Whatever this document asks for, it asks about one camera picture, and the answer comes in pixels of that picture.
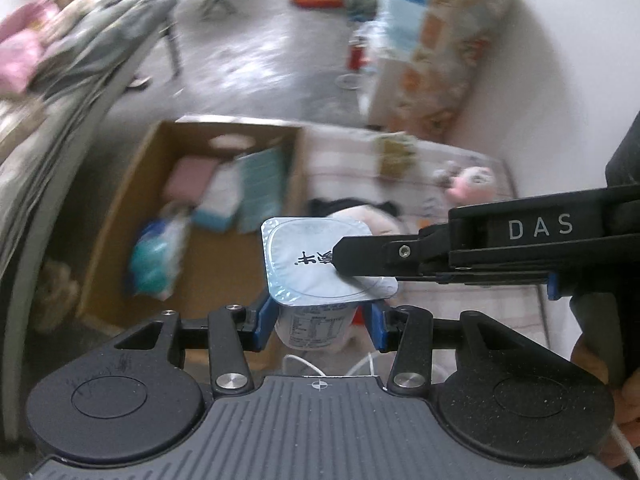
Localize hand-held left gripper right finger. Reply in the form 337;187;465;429
362;299;521;397

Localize printed fabric cabinet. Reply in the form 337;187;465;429
367;0;516;143

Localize bed with blankets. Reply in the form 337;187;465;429
0;10;183;386

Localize pink plush animal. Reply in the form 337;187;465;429
432;160;498;203

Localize white yogurt cup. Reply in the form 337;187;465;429
260;216;400;352

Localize person's right hand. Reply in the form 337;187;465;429
571;334;640;471

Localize grey quilt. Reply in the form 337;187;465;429
30;0;176;126

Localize black-haired plush doll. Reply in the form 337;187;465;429
306;197;423;238

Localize brown cardboard box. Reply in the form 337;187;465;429
77;115;313;338

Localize checked floral mattress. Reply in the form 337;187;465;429
295;125;576;381

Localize blue plastic-wrapped packages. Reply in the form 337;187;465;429
380;0;441;51

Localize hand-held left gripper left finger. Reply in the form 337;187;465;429
114;294;278;395

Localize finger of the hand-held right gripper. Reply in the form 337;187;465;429
332;232;423;279

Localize blue white wipes packet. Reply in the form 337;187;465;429
127;205;193;303

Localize white printed carton box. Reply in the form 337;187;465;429
192;160;242;233

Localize pink quilt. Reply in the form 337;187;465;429
0;0;61;96

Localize white cable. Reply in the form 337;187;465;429
284;352;388;380
614;425;640;473

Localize light blue checked towel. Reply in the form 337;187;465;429
235;149;288;235

